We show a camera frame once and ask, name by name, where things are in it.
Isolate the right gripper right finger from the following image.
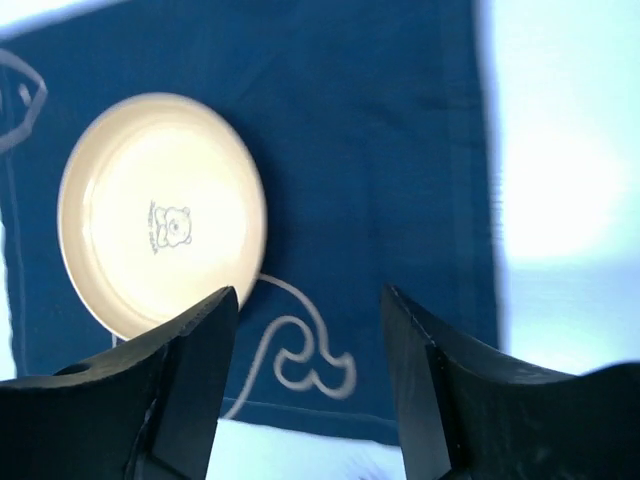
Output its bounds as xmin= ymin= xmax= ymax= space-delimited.
xmin=381 ymin=286 xmax=639 ymax=480

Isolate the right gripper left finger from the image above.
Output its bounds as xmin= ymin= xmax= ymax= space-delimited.
xmin=1 ymin=287 xmax=238 ymax=479

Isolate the yellow round plate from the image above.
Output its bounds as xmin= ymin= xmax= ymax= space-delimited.
xmin=57 ymin=93 xmax=267 ymax=340

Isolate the navy whale placemat cloth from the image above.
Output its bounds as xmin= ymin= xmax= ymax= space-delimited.
xmin=1 ymin=1 xmax=498 ymax=445

